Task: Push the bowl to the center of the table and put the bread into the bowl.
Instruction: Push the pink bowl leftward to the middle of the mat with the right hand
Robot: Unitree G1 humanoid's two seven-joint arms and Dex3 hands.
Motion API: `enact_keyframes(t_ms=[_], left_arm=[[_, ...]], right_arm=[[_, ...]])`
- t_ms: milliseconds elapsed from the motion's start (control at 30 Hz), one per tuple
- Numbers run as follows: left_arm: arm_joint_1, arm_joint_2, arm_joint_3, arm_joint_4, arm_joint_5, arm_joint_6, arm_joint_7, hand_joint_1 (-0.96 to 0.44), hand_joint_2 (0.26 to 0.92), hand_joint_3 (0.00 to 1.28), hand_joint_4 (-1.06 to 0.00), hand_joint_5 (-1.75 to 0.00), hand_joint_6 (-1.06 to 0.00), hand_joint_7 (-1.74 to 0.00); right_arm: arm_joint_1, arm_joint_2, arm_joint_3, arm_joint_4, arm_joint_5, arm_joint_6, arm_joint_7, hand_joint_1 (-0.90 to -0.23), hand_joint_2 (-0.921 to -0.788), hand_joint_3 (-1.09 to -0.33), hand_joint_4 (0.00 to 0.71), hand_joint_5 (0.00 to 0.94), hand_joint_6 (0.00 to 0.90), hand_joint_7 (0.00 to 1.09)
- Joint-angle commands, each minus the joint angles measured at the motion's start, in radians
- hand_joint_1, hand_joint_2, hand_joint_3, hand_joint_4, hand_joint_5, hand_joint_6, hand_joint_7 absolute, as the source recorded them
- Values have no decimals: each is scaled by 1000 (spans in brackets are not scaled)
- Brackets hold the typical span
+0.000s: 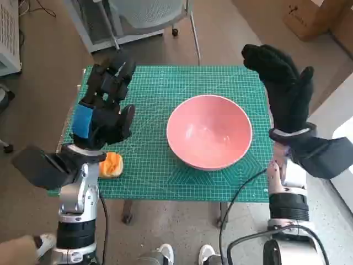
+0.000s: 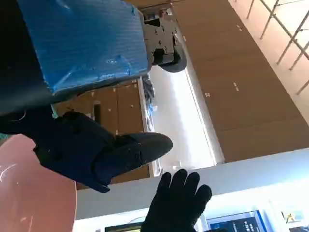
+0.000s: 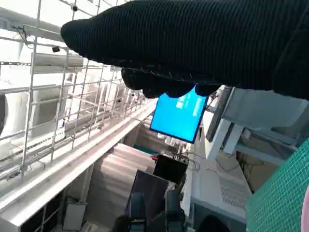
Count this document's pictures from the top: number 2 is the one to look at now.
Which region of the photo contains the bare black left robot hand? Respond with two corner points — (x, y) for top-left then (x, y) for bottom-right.
(0, 0), (188, 194)

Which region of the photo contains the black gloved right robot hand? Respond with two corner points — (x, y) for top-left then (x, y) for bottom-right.
(141, 168), (213, 232)

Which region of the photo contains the pink bowl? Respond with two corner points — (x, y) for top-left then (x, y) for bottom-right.
(0, 134), (78, 232)

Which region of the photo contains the blue framed poster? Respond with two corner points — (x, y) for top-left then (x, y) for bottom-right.
(207, 209), (267, 232)

